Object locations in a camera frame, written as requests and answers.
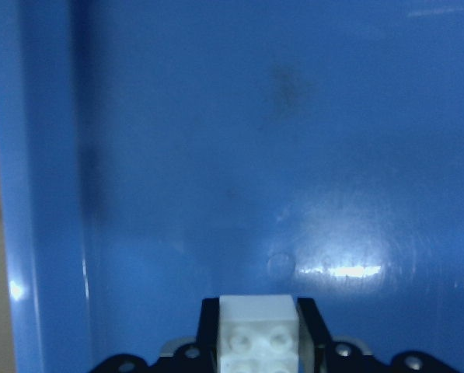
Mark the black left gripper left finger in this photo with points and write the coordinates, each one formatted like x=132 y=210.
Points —
x=208 y=326

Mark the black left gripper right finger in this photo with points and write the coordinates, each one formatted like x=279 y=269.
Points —
x=313 y=331

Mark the white toy block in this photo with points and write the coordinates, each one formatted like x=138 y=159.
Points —
x=257 y=333

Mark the blue plastic tray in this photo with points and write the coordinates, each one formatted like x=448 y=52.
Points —
x=156 y=153

